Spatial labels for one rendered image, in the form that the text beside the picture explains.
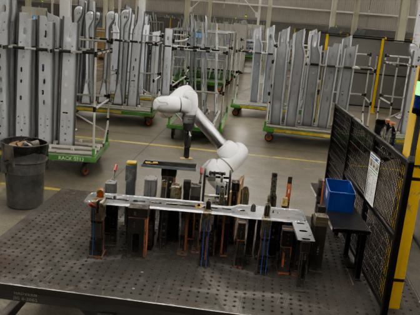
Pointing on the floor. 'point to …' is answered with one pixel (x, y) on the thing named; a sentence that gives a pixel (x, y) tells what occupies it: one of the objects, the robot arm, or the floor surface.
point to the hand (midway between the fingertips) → (186, 152)
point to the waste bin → (24, 170)
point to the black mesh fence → (374, 198)
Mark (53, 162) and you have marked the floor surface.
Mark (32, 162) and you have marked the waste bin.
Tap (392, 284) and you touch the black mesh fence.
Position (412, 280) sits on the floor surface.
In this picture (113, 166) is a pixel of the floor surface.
